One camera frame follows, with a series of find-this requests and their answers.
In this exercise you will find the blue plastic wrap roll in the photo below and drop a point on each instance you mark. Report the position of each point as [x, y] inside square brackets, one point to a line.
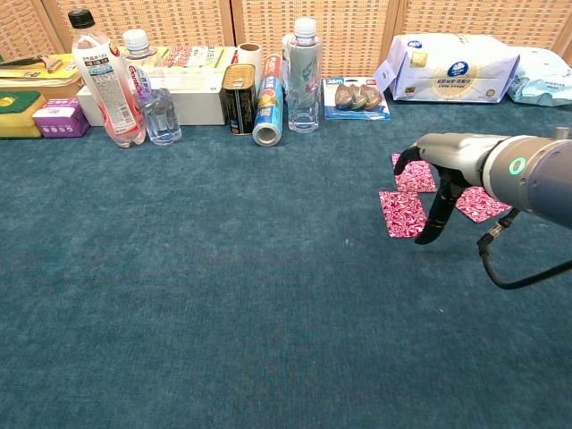
[268, 103]

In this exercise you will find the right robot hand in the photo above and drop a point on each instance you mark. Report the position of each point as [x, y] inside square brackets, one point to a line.
[456, 154]

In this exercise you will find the white tissue pack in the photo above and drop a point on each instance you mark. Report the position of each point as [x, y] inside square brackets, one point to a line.
[447, 71]

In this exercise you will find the blue blister pack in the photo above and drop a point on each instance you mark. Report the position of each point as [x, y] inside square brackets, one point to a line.
[357, 98]

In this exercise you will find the long white box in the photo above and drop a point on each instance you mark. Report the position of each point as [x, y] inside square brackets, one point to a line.
[201, 105]

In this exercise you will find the flat brown cardboard box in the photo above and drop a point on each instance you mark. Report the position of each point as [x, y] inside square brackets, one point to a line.
[58, 91]

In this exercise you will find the black and gold tin can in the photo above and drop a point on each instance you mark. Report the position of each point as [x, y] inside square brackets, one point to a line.
[239, 107]

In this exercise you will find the teal table mat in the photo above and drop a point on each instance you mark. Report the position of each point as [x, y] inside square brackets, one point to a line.
[223, 268]

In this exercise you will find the white paper roll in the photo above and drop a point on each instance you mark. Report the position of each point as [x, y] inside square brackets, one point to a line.
[250, 56]

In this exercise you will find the pink drink bottle black cap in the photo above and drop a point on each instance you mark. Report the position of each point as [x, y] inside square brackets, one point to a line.
[111, 103]

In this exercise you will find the pink patterned square tile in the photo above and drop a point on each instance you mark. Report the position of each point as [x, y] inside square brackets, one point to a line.
[400, 214]
[482, 205]
[418, 179]

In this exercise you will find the light blue wet wipes pack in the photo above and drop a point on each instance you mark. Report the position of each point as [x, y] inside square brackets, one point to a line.
[545, 85]

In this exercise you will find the green and yellow scouring sponge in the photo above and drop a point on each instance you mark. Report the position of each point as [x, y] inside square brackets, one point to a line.
[18, 120]

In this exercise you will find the tall clear bottle white cap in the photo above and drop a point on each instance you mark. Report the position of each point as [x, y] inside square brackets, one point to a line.
[304, 80]

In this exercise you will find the woven folding screen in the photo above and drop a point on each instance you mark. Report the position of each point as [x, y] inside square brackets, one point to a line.
[348, 36]

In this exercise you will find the small water bottle purple label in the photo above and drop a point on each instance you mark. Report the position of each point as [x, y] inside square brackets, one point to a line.
[161, 120]

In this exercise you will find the small purple box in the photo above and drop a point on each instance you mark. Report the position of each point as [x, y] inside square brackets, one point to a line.
[62, 123]

